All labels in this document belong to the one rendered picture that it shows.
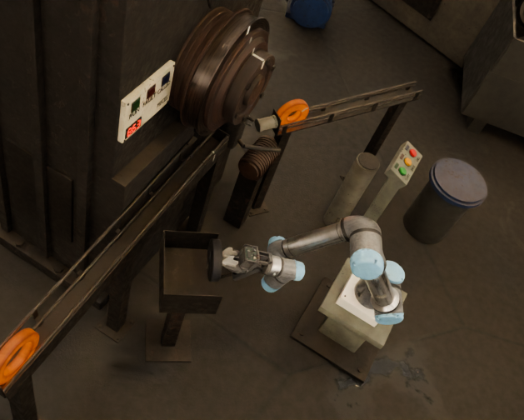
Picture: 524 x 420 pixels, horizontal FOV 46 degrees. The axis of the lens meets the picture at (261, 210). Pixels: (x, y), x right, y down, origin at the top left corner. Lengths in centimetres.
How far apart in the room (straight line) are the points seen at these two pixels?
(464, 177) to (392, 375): 109
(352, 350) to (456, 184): 102
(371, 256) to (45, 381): 143
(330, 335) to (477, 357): 80
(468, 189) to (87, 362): 204
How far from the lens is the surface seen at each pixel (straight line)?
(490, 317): 353
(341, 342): 299
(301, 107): 278
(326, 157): 371
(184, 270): 231
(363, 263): 217
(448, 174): 335
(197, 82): 206
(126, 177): 218
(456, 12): 475
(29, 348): 211
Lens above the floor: 257
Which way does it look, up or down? 51 degrees down
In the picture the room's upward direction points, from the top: 23 degrees clockwise
